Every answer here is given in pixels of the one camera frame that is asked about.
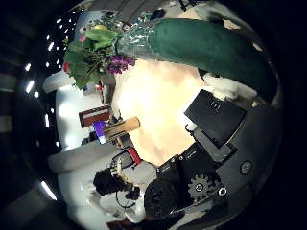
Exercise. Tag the gold cylinder vase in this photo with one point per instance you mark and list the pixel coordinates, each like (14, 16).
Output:
(123, 127)

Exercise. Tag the black office chair red seat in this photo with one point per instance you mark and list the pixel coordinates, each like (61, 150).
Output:
(128, 157)

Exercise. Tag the computer monitor purple screen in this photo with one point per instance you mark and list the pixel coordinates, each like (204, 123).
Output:
(99, 131)

